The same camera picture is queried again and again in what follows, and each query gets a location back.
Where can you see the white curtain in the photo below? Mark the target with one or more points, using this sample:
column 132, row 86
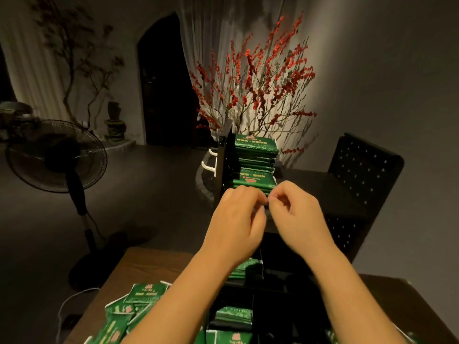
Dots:
column 32, row 53
column 208, row 39

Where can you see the white hook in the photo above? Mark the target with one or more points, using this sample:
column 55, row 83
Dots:
column 208, row 164

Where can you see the dark chair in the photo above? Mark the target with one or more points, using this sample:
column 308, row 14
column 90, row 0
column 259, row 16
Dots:
column 18, row 114

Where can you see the person's left hand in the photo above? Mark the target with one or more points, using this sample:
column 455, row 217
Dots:
column 233, row 225

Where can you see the person's right forearm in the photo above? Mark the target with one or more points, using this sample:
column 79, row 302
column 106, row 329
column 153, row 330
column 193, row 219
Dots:
column 358, row 301

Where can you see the person's left forearm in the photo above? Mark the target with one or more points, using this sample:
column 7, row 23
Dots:
column 183, row 301

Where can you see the black metal shelf rack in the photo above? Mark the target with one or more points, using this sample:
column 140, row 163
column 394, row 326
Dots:
column 366, row 175

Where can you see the red berry branches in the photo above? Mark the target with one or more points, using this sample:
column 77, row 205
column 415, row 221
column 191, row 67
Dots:
column 262, row 82

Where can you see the bare branched tree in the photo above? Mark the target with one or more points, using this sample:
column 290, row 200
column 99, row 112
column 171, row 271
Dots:
column 72, row 53

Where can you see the black standing fan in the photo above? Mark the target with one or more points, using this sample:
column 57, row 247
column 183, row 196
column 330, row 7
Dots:
column 54, row 154

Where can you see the pile of green packets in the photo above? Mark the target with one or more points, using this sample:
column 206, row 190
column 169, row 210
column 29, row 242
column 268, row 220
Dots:
column 140, row 304

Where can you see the dark vase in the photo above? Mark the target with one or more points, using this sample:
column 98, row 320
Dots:
column 115, row 125

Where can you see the person's right hand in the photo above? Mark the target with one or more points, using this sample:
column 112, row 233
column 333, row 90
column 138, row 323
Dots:
column 301, row 218

